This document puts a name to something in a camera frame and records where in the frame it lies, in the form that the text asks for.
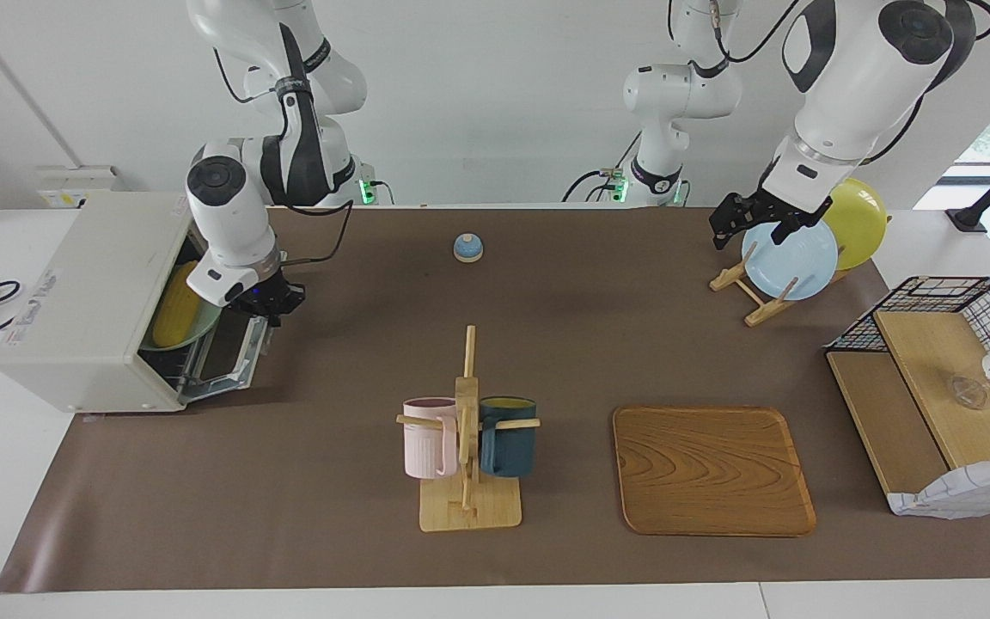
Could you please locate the pale green plate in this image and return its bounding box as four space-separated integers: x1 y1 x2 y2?
140 261 223 352

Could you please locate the glass oven door with handle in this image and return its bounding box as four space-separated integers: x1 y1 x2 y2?
175 313 278 406

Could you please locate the yellow corn cob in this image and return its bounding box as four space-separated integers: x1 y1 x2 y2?
151 261 203 350

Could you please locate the white toaster oven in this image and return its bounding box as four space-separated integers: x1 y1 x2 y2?
0 191 278 415

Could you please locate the light blue plate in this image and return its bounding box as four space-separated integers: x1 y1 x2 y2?
741 221 840 303

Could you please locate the brown table mat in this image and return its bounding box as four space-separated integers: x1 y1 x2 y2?
0 205 990 595

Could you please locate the yellow plate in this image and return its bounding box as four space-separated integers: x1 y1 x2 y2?
820 177 889 273

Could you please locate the wooden plate rack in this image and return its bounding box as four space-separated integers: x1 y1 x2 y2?
709 215 894 328

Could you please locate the light wooden stepped shelf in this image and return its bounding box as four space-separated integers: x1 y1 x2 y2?
827 309 990 501

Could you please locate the pink mug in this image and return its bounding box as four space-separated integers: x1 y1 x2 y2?
402 396 460 481

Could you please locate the white socket box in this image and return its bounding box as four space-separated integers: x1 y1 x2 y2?
37 165 123 211

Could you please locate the brown wooden tray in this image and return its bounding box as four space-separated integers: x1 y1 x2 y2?
612 405 819 539

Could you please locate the clear glass cup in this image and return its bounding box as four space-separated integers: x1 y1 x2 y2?
950 373 990 412

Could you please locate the dark teal mug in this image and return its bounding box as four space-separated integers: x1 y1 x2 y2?
479 395 539 479

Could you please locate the wooden mug rack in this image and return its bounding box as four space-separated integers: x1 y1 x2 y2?
396 325 541 533

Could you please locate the white checked cloth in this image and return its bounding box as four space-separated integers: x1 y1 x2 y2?
886 453 990 521

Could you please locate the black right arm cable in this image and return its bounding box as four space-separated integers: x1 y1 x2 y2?
275 26 355 268

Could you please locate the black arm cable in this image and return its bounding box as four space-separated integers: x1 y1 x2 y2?
665 0 990 166
275 26 355 268

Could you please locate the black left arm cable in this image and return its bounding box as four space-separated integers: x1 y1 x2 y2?
665 0 990 166

